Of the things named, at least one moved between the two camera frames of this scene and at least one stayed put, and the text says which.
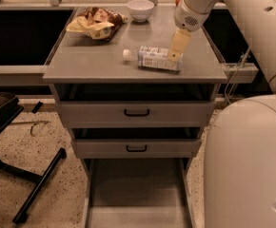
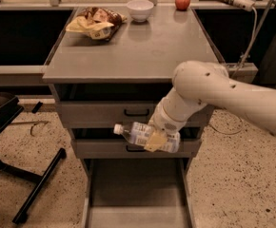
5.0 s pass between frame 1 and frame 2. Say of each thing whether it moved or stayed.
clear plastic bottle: moved
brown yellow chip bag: stayed
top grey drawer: stayed
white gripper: moved
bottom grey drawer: stayed
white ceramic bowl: stayed
